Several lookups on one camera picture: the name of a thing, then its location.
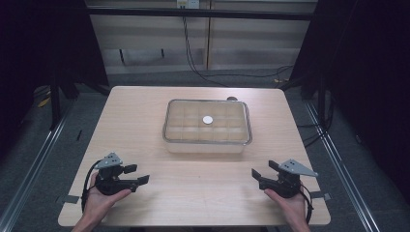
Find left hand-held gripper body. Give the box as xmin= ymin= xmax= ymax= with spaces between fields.
xmin=94 ymin=152 xmax=139 ymax=196

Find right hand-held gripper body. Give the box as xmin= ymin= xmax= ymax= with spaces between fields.
xmin=258 ymin=159 xmax=319 ymax=198

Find person's left hand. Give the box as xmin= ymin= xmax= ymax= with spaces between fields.
xmin=84 ymin=172 xmax=132 ymax=220

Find person's right hand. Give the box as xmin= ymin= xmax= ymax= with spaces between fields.
xmin=264 ymin=188 xmax=308 ymax=225

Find grey tape strip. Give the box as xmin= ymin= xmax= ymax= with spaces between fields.
xmin=59 ymin=194 xmax=80 ymax=205
xmin=309 ymin=190 xmax=332 ymax=201

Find clear plastic compartment box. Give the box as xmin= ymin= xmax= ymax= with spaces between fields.
xmin=161 ymin=98 xmax=253 ymax=155

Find black metal stand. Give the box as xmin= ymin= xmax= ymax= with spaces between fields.
xmin=48 ymin=81 xmax=63 ymax=131
xmin=316 ymin=73 xmax=327 ymax=127

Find dark curtain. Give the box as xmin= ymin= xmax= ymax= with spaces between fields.
xmin=283 ymin=0 xmax=410 ymax=201
xmin=0 ymin=0 xmax=110 ymax=156

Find black horizontal bar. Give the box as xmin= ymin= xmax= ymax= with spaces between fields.
xmin=86 ymin=7 xmax=315 ymax=21

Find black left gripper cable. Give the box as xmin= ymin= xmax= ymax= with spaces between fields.
xmin=80 ymin=159 xmax=103 ymax=213

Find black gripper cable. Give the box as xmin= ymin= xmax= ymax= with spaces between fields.
xmin=299 ymin=183 xmax=314 ymax=224
xmin=80 ymin=159 xmax=103 ymax=213

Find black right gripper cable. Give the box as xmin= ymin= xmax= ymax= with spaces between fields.
xmin=299 ymin=183 xmax=314 ymax=224

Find bundle of black cables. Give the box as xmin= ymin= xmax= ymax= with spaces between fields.
xmin=295 ymin=93 xmax=336 ymax=149

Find metal floor rail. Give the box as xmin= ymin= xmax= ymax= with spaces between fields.
xmin=303 ymin=100 xmax=383 ymax=232
xmin=0 ymin=101 xmax=76 ymax=232

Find long black floor cable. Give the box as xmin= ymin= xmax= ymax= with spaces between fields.
xmin=182 ymin=15 xmax=230 ymax=89

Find white wall socket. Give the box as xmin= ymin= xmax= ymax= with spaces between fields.
xmin=176 ymin=0 xmax=201 ymax=10

